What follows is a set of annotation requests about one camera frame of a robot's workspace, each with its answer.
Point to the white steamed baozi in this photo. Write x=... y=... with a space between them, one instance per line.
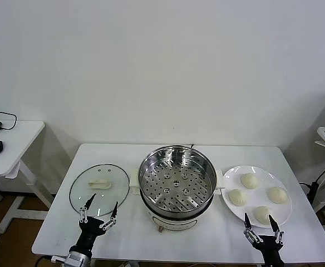
x=249 y=180
x=237 y=197
x=277 y=194
x=261 y=215

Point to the round glass lid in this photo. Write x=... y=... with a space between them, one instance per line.
x=100 y=183

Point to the black power adapter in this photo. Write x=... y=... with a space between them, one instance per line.
x=314 y=192

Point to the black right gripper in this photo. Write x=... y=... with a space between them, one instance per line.
x=269 y=253

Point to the white side table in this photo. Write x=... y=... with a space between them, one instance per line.
x=23 y=139

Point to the perforated steel steamer basket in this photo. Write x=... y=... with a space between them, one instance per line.
x=176 y=167

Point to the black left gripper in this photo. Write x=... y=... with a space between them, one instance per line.
x=91 y=231

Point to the white round plate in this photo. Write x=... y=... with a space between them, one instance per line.
x=260 y=192

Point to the stainless steel steamer pot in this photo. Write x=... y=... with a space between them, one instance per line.
x=176 y=224

